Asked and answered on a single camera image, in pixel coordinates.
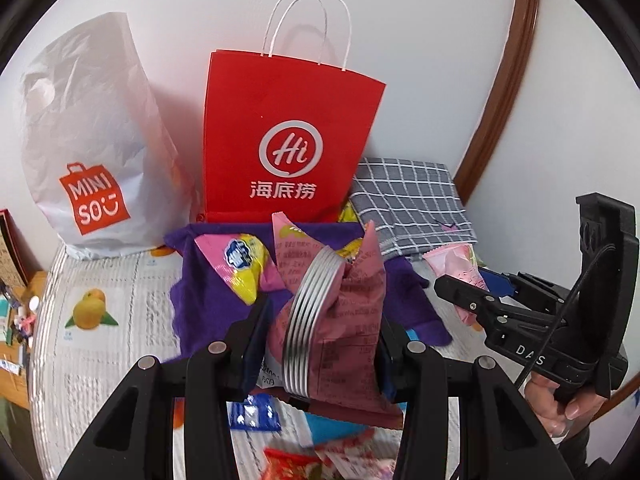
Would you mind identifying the purple towel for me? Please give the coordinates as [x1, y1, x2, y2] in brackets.
[165, 223, 452, 358]

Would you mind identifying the dark pink clipped snack bag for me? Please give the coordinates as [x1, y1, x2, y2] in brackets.
[256, 212, 402, 429]

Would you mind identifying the white Miniso plastic bag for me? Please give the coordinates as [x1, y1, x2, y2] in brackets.
[17, 12, 198, 260]

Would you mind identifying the red Haidilao paper bag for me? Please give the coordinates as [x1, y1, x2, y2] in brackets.
[203, 8, 385, 223]

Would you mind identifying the pink white strawberry packet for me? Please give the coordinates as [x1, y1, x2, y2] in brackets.
[314, 428, 401, 479]

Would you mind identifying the right hand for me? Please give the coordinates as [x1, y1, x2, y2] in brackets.
[524, 373, 605, 439]

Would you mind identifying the dark blue snack packet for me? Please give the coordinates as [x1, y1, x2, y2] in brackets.
[228, 393, 281, 432]

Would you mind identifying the black cable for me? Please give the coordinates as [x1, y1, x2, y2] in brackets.
[514, 242, 618, 391]

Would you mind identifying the patterned brown box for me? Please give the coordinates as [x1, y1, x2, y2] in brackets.
[0, 209, 28, 288]

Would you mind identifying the grey checked folded cloth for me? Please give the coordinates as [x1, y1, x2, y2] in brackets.
[349, 157, 477, 260]

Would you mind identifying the pink yellow snack bag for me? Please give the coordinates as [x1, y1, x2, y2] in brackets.
[195, 233, 286, 306]

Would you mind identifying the red snack packet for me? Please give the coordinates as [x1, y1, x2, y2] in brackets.
[260, 448, 322, 480]

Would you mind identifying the light pink peach packet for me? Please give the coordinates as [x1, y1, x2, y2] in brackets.
[422, 242, 490, 328]

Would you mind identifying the blue tissue pack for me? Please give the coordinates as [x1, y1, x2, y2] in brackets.
[299, 413, 369, 448]

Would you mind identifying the yellow cracker packet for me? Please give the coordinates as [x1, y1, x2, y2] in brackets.
[335, 237, 362, 262]

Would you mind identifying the brown wooden door frame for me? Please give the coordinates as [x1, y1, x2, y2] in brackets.
[454, 0, 540, 203]

